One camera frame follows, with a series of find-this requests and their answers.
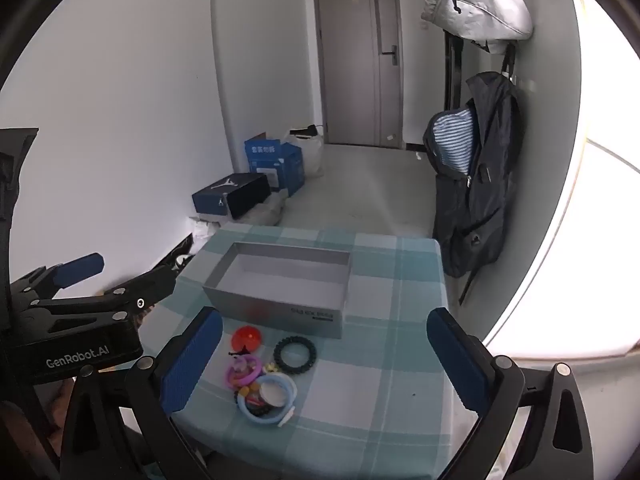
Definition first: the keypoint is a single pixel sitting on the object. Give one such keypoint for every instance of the yellow orange hair clip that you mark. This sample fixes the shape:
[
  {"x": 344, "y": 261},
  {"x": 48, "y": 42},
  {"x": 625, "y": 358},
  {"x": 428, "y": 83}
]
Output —
[{"x": 245, "y": 390}]

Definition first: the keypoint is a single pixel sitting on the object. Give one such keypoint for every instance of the red round badge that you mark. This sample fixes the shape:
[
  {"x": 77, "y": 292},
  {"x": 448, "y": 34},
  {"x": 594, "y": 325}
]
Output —
[{"x": 246, "y": 338}]

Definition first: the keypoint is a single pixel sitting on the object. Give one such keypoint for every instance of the blue cardboard box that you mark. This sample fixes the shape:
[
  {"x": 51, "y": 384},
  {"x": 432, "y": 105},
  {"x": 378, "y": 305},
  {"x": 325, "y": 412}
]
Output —
[{"x": 265, "y": 162}]

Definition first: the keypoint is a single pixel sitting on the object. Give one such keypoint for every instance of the small yellow charm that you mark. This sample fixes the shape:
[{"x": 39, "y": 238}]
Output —
[{"x": 269, "y": 366}]

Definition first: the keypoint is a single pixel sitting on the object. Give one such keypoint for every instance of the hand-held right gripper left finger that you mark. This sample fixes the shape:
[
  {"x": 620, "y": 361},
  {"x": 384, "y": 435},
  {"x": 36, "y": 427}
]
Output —
[{"x": 192, "y": 360}]

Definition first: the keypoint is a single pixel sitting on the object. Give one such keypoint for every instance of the grey cardboard box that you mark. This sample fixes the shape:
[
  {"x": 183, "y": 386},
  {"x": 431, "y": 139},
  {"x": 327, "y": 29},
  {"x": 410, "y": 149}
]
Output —
[{"x": 280, "y": 280}]

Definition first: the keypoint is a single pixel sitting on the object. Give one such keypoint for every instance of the black backpack striped lining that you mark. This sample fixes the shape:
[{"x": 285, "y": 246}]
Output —
[{"x": 480, "y": 195}]

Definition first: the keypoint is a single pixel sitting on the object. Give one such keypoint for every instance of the person's left hand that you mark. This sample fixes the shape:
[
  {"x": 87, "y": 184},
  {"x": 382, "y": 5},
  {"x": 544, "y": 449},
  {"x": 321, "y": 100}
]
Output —
[{"x": 57, "y": 405}]

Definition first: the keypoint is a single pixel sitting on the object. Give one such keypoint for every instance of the white round badge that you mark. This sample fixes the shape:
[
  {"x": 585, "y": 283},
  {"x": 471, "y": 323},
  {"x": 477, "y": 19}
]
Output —
[{"x": 272, "y": 391}]

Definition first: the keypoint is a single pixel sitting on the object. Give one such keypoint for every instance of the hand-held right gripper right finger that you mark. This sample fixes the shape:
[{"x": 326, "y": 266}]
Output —
[{"x": 456, "y": 360}]

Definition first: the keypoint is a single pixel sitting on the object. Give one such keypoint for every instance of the dark blue shoebox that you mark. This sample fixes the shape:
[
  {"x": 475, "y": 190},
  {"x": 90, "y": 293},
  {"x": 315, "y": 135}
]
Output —
[{"x": 220, "y": 197}]

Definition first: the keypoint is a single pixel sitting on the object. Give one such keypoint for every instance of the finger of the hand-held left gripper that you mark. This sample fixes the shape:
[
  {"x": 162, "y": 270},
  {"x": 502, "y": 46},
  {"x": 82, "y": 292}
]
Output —
[
  {"x": 80, "y": 267},
  {"x": 145, "y": 292}
]

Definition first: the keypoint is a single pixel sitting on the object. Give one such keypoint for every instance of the grey door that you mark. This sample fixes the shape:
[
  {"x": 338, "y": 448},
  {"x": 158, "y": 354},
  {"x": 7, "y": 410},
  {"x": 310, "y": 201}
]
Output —
[{"x": 350, "y": 60}]

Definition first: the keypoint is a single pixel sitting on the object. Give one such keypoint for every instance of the black coat rack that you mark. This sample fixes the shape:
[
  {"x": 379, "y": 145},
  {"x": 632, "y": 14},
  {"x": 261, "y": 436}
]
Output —
[{"x": 452, "y": 70}]

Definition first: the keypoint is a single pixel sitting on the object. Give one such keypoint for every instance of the blue hair band white charm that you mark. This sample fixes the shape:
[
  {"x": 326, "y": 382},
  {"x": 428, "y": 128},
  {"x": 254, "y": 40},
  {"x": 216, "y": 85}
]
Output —
[{"x": 290, "y": 390}]

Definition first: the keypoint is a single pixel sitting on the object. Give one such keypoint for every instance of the white plastic bag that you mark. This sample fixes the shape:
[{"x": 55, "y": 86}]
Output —
[{"x": 312, "y": 155}]

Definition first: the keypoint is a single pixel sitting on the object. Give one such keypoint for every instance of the teal plaid tablecloth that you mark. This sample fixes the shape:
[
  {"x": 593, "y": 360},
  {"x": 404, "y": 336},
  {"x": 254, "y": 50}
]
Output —
[{"x": 380, "y": 390}]

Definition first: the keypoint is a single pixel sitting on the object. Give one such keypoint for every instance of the white hanging bag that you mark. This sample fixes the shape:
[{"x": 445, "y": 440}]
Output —
[{"x": 475, "y": 5}]

